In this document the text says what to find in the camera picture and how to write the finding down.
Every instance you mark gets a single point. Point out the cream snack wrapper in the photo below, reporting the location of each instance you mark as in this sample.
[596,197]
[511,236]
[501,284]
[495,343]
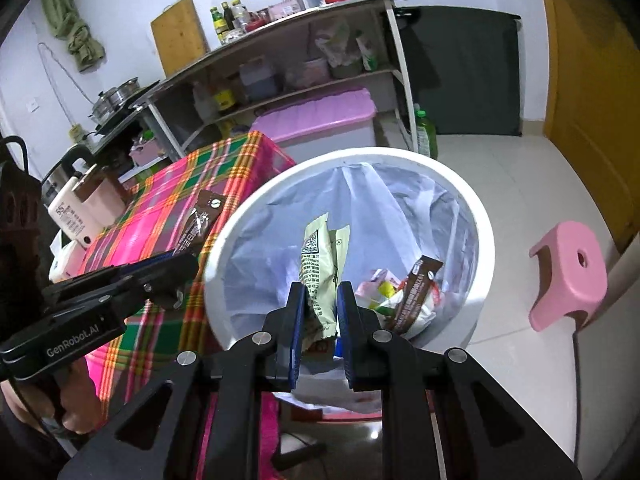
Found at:
[320,270]

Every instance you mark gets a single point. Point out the clear plastic bin bag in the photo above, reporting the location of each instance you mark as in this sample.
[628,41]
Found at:
[425,220]

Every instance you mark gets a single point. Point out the wooden cutting board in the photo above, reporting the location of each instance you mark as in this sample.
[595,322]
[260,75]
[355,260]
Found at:
[180,35]

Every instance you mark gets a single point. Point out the pink lidded storage box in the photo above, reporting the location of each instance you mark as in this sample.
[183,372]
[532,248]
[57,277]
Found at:
[320,110]

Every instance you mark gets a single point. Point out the pink small bucket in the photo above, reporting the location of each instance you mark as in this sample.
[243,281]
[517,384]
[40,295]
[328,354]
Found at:
[315,72]

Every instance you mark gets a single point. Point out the small pink container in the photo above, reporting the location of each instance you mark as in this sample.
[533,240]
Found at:
[146,154]

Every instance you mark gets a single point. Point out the white wall switch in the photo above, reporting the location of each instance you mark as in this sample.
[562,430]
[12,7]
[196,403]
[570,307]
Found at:
[33,105]

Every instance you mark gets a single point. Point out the green hanging cloth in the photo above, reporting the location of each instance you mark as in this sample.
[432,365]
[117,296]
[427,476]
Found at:
[70,30]

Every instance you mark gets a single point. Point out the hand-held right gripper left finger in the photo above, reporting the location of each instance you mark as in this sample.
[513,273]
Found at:
[298,330]

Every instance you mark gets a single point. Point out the pink green plaid tablecloth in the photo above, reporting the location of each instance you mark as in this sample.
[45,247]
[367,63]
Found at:
[165,200]

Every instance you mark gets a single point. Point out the stainless steel electric kettle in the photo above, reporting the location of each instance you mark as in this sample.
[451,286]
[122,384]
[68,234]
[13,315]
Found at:
[60,170]

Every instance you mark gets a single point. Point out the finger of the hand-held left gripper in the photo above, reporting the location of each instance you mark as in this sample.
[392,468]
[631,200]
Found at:
[150,261]
[170,272]

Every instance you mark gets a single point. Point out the dark glass bottle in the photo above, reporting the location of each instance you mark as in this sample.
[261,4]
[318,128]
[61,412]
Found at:
[228,17]

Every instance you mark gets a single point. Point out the person's left hand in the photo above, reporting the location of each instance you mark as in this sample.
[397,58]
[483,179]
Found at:
[45,400]

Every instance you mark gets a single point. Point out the white plastic bottle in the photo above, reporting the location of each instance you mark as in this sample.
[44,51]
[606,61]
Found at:
[203,102]

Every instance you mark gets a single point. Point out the purple liquid jug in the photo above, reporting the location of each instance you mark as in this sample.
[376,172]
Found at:
[257,80]

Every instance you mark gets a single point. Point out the white tissue pack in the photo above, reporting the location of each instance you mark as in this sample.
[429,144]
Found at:
[67,262]

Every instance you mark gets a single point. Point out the pink plastic stool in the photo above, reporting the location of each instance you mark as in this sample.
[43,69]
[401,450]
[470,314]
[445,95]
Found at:
[565,280]

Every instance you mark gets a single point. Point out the cream electric warmer jug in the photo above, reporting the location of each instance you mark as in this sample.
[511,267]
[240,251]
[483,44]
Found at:
[70,215]

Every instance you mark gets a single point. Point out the crumpled white plastic bag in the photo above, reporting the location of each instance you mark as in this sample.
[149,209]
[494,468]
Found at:
[332,42]

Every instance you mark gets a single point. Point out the pink jug with brown lid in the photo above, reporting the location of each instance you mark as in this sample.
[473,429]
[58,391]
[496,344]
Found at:
[105,200]

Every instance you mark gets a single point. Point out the brown coffee sachet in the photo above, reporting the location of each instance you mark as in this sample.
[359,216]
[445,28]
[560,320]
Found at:
[202,220]
[415,290]

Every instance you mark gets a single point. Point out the pink box on counter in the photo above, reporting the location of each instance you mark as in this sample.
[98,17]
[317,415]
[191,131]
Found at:
[285,11]

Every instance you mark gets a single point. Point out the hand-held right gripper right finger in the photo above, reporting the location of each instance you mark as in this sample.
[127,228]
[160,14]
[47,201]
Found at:
[345,330]

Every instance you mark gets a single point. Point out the clear glass bottle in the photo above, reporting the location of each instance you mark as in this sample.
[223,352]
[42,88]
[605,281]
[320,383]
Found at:
[241,16]

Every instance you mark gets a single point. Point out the soy sauce bottle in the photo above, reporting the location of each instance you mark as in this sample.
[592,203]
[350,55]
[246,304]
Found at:
[223,99]

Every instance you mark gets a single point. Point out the green white detergent bottle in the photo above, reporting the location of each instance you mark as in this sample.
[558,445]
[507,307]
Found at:
[367,52]

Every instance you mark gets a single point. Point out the steel pot with lid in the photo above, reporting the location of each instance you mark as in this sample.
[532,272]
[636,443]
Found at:
[104,105]
[127,89]

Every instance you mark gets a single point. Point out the black cloth covered cabinet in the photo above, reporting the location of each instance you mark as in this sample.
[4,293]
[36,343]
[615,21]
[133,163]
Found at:
[465,70]

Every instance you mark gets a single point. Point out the green bottle with yellow label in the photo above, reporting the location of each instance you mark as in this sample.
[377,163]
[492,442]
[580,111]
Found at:
[217,27]

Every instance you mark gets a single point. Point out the green plastic bottle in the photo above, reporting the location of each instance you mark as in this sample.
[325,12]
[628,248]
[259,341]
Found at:
[426,135]

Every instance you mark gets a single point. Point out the yellow wooden door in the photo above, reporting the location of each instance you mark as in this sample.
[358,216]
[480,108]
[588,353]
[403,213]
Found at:
[590,85]

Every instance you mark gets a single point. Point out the yellow candy wrapper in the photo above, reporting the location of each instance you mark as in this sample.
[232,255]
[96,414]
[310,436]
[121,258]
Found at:
[385,290]

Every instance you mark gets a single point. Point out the yellow power strip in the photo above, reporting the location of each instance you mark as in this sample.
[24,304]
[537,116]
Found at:
[76,134]

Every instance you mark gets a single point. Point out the white round trash bin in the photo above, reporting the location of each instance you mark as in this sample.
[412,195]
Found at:
[370,154]

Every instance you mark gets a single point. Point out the grey kitchen counter shelf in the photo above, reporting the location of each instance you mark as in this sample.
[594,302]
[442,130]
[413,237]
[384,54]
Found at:
[280,22]

